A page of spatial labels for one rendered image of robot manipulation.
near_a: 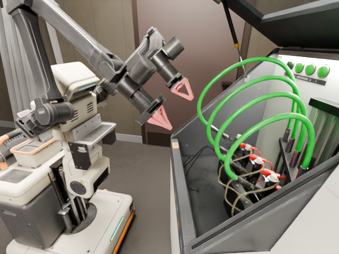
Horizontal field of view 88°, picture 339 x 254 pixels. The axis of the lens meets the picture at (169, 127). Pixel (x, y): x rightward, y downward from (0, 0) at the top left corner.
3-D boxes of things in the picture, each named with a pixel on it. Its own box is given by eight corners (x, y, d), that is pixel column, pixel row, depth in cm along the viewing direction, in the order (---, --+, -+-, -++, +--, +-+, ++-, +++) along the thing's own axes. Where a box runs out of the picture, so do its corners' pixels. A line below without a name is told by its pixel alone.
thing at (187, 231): (170, 160, 113) (170, 138, 106) (177, 160, 113) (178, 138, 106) (182, 274, 57) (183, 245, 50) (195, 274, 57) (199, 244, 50)
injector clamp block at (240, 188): (215, 183, 89) (219, 159, 82) (234, 182, 89) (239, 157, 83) (244, 257, 58) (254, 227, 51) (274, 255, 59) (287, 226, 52)
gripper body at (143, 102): (161, 103, 49) (141, 83, 48) (138, 125, 53) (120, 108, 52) (166, 97, 55) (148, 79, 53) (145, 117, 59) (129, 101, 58)
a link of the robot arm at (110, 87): (109, 91, 110) (102, 85, 107) (120, 82, 106) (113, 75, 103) (105, 99, 103) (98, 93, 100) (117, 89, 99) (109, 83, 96)
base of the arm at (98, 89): (98, 87, 113) (86, 92, 103) (106, 80, 110) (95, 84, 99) (107, 99, 115) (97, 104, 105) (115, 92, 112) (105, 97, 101)
